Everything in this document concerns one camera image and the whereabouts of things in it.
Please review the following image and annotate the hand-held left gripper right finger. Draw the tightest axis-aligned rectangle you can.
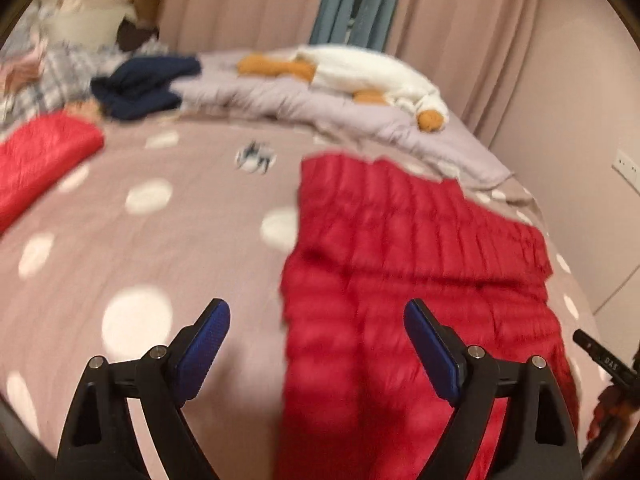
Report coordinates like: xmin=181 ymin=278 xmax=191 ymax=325
xmin=403 ymin=298 xmax=585 ymax=480

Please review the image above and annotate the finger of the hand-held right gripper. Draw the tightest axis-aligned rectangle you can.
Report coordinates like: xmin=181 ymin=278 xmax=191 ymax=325
xmin=572 ymin=329 xmax=640 ymax=396

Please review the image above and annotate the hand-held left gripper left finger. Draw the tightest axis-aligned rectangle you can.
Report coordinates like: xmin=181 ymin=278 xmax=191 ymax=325
xmin=55 ymin=298 xmax=232 ymax=480

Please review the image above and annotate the red down jacket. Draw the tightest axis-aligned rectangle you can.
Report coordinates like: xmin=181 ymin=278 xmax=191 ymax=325
xmin=277 ymin=154 xmax=581 ymax=480
xmin=0 ymin=111 xmax=106 ymax=235

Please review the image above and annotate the pink polka dot bed sheet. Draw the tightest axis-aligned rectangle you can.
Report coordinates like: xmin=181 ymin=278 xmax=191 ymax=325
xmin=0 ymin=110 xmax=611 ymax=480

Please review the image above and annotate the folded red down jacket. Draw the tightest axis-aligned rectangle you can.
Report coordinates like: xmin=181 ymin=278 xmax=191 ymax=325
xmin=0 ymin=111 xmax=106 ymax=235

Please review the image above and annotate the lilac quilt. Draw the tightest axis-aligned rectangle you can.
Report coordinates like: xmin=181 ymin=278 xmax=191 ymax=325
xmin=170 ymin=50 xmax=513 ymax=191

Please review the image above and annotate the navy blue garment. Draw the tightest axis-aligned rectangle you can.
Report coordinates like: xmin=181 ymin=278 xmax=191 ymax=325
xmin=90 ymin=55 xmax=203 ymax=122

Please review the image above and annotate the white plush goose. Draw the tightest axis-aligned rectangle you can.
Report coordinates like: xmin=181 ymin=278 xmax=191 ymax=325
xmin=236 ymin=45 xmax=450 ymax=133

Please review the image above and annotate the grey plaid clothing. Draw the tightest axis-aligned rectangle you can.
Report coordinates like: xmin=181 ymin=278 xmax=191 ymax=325
xmin=0 ymin=2 xmax=166 ymax=131

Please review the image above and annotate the dark brown cloth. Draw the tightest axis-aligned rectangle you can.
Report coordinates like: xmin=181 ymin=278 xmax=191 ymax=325
xmin=116 ymin=19 xmax=161 ymax=53

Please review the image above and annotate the pink garment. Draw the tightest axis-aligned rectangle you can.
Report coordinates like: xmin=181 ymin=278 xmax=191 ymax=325
xmin=0 ymin=45 xmax=48 ymax=93

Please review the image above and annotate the pink curtain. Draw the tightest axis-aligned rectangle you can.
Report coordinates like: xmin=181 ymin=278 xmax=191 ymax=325
xmin=155 ymin=0 xmax=546 ymax=136

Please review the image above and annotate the teal curtain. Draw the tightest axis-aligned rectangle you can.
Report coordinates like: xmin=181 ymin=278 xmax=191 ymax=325
xmin=309 ymin=0 xmax=407 ymax=51

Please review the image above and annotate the white wall socket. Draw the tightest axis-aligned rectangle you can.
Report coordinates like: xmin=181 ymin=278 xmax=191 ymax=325
xmin=612 ymin=149 xmax=640 ymax=186

